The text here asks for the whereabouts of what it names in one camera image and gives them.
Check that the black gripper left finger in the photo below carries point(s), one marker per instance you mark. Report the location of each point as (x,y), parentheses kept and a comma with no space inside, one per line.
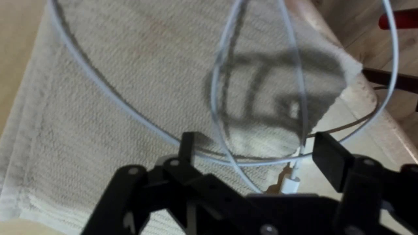
(144,199)

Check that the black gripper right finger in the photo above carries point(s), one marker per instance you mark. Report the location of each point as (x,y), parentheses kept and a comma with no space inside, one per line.
(374,195)

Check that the beige folded cloth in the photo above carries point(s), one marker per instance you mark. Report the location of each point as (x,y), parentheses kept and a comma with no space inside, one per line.
(131,65)

